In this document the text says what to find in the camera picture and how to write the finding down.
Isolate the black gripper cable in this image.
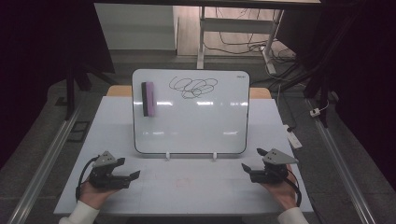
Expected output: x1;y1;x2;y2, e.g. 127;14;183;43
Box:
75;156;100;203
285;170;304;208

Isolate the white whiteboard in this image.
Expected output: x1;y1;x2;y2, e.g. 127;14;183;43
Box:
131;68;251;156

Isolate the tangle of black floor cables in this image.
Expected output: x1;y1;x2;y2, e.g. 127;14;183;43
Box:
204;7;298;64

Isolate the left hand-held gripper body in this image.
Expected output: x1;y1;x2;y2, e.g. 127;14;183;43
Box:
89;150;132;190

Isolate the person's right hand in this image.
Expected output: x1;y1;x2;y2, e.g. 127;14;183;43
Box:
261;164;299;212

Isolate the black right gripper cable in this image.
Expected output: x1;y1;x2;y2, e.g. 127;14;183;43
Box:
285;170;304;208

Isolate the person's left hand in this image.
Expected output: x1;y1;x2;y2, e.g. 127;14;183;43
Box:
78;179;121;210

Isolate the purple whiteboard eraser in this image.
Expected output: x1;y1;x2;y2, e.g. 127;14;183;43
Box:
140;81;157;119

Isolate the black metal stand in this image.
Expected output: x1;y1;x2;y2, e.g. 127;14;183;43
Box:
63;60;117;121
303;59;332;129

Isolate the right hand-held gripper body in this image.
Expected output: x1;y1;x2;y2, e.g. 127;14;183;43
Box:
249;147;300;185

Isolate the dark curtain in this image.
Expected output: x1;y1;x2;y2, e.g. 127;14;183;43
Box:
276;0;396;190
0;0;116;171

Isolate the black floor plate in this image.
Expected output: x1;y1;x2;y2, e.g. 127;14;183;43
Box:
66;120;92;144

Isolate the metal floor rail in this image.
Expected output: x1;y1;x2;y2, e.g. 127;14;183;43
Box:
305;98;377;224
7;102;84;224

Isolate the white power strip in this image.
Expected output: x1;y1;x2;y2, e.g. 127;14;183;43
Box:
283;123;304;150

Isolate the white cabinet panel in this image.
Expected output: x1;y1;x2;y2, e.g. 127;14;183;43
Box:
93;3;179;51

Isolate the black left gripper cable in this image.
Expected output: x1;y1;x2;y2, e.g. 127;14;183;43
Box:
75;156;100;203

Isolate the white desk frame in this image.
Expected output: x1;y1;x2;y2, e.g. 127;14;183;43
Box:
196;5;285;76

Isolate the tan wooden board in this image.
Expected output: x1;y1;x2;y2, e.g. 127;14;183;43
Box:
106;85;273;100

